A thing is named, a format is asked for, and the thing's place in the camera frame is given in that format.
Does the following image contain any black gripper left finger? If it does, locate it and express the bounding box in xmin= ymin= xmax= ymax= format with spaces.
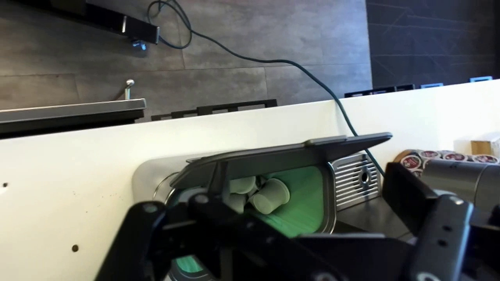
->
xmin=95 ymin=197 xmax=272 ymax=281

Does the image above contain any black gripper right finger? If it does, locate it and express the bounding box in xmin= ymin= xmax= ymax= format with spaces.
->
xmin=383 ymin=163 xmax=473 ymax=281

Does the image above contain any small white container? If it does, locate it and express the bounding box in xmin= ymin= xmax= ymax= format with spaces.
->
xmin=248 ymin=178 xmax=291 ymax=214

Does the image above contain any silver metal bin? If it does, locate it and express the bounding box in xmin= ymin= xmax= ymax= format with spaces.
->
xmin=131 ymin=133 xmax=391 ymax=238

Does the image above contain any K-cup pod rack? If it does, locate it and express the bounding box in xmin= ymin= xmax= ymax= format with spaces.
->
xmin=394 ymin=150 xmax=500 ymax=172

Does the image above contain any teal power cable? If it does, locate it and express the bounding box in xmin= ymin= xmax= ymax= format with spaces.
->
xmin=145 ymin=0 xmax=387 ymax=177

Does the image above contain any black camera bar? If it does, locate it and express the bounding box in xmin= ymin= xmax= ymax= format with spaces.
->
xmin=23 ymin=0 xmax=159 ymax=52

